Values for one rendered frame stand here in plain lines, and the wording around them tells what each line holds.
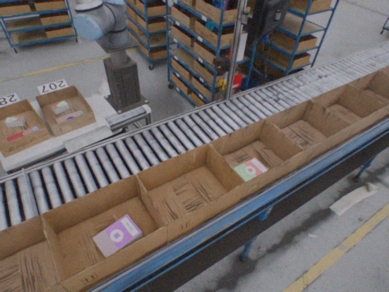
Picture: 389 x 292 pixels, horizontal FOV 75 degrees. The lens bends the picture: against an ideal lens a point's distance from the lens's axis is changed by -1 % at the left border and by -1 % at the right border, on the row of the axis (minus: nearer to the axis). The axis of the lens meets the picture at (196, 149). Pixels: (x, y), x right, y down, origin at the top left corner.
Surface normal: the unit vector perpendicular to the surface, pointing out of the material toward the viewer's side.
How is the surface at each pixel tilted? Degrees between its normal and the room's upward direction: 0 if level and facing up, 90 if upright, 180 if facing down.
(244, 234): 0
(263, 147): 0
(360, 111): 89
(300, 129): 1
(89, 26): 97
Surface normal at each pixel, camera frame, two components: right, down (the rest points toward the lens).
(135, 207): 0.06, -0.69
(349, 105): -0.84, 0.35
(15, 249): 0.54, 0.62
